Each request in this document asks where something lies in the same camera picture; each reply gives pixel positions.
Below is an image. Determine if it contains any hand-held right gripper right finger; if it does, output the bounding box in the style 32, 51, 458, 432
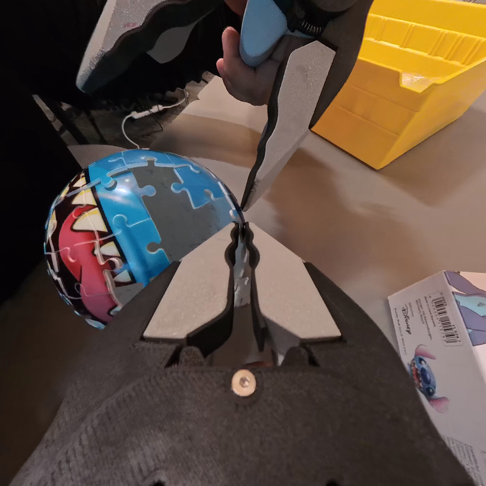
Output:
246, 222, 342, 366

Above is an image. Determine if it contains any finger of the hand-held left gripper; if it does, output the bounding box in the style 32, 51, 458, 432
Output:
75, 0, 229, 94
240, 39, 338, 213

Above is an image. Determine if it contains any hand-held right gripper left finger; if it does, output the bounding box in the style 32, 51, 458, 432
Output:
141, 222, 240, 356

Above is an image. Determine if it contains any white puzzle piece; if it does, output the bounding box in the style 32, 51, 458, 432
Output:
232, 224, 252, 309

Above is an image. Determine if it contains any blue puzzle ball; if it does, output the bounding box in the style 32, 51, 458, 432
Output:
45, 149, 245, 329

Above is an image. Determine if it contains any printed cardboard puzzle box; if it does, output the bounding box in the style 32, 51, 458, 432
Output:
387, 270, 486, 486

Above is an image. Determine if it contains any person's left hand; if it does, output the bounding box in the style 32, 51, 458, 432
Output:
216, 27, 301, 107

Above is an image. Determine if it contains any yellow plastic bin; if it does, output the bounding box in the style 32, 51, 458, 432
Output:
309, 0, 486, 171

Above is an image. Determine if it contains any grey chair armrest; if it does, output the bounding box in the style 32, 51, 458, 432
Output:
68, 144, 128, 168

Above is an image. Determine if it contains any white cable with plug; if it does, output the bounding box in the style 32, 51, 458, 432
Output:
121, 99, 187, 150

